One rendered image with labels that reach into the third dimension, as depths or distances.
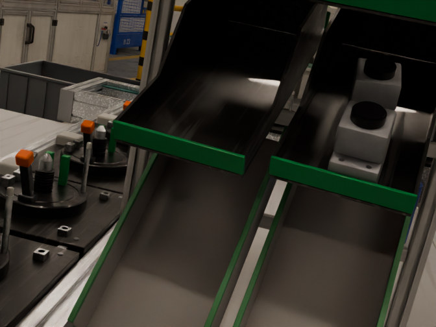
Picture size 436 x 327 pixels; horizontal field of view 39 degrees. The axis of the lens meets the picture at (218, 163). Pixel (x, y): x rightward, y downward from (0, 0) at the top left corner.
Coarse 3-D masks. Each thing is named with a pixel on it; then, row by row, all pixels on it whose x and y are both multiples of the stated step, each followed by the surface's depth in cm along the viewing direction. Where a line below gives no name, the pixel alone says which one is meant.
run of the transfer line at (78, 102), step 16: (96, 80) 214; (112, 80) 219; (64, 96) 189; (80, 96) 188; (96, 96) 188; (112, 96) 213; (128, 96) 212; (64, 112) 190; (80, 112) 190; (96, 112) 189
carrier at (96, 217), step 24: (0, 168) 105; (48, 168) 95; (0, 192) 92; (48, 192) 96; (72, 192) 98; (96, 192) 106; (0, 216) 89; (24, 216) 90; (48, 216) 91; (72, 216) 94; (96, 216) 96; (48, 240) 85; (72, 240) 86; (96, 240) 89
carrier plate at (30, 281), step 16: (16, 240) 83; (16, 256) 78; (64, 256) 81; (16, 272) 74; (32, 272) 75; (48, 272) 76; (64, 272) 78; (0, 288) 70; (16, 288) 71; (32, 288) 72; (48, 288) 74; (0, 304) 67; (16, 304) 68; (32, 304) 70; (0, 320) 64; (16, 320) 66
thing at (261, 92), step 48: (192, 0) 66; (240, 0) 75; (288, 0) 73; (192, 48) 70; (240, 48) 72; (288, 48) 73; (144, 96) 61; (192, 96) 64; (240, 96) 64; (288, 96) 64; (144, 144) 57; (192, 144) 54; (240, 144) 58
